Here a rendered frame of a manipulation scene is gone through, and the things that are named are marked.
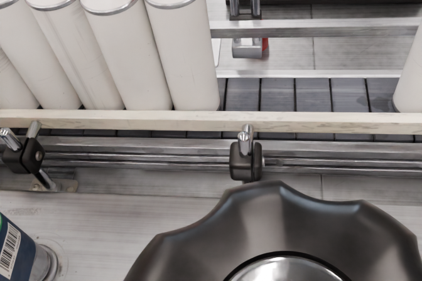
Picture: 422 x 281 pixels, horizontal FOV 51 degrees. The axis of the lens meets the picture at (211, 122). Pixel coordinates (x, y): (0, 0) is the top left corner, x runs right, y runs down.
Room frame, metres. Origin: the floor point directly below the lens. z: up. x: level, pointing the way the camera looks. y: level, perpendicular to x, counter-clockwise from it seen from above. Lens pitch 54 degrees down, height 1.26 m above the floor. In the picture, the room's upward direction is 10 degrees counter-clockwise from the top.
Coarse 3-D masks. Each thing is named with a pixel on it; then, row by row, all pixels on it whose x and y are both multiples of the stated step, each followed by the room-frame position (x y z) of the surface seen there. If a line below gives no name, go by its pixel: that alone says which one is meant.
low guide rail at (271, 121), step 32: (64, 128) 0.29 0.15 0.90; (96, 128) 0.28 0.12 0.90; (128, 128) 0.28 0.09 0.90; (160, 128) 0.27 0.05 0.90; (192, 128) 0.26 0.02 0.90; (224, 128) 0.25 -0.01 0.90; (256, 128) 0.25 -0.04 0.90; (288, 128) 0.24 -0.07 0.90; (320, 128) 0.23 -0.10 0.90; (352, 128) 0.22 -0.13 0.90; (384, 128) 0.22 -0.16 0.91; (416, 128) 0.21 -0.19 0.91
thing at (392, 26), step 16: (224, 32) 0.33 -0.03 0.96; (240, 32) 0.33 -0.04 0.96; (256, 32) 0.32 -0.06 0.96; (272, 32) 0.32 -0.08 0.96; (288, 32) 0.32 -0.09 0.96; (304, 32) 0.31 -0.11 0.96; (320, 32) 0.31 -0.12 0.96; (336, 32) 0.30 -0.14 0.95; (352, 32) 0.30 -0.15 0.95; (368, 32) 0.30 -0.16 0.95; (384, 32) 0.29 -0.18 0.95; (400, 32) 0.29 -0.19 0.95
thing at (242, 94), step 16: (224, 80) 0.33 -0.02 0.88; (240, 80) 0.33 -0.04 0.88; (256, 80) 0.33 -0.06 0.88; (272, 80) 0.32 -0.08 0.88; (288, 80) 0.32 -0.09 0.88; (304, 80) 0.31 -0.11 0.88; (320, 80) 0.31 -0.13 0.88; (336, 80) 0.31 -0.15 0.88; (352, 80) 0.30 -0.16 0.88; (368, 80) 0.30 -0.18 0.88; (384, 80) 0.29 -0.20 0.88; (224, 96) 0.31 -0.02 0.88; (240, 96) 0.31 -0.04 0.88; (256, 96) 0.30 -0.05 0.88; (272, 96) 0.30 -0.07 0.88; (288, 96) 0.30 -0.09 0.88; (304, 96) 0.29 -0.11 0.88; (320, 96) 0.29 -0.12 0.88; (336, 96) 0.28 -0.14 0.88; (352, 96) 0.28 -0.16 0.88; (368, 96) 0.28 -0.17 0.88; (384, 96) 0.27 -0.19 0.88; (368, 112) 0.26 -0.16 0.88; (384, 112) 0.25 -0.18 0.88; (0, 128) 0.32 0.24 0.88; (16, 128) 0.32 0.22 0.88
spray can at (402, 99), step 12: (420, 24) 0.26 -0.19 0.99; (420, 36) 0.26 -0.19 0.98; (420, 48) 0.25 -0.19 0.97; (408, 60) 0.26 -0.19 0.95; (420, 60) 0.25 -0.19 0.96; (408, 72) 0.25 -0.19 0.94; (420, 72) 0.24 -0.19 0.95; (408, 84) 0.25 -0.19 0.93; (420, 84) 0.24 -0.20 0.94; (396, 96) 0.26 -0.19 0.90; (408, 96) 0.24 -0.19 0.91; (420, 96) 0.24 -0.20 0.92; (396, 108) 0.25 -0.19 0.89; (408, 108) 0.24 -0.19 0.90; (420, 108) 0.23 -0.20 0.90
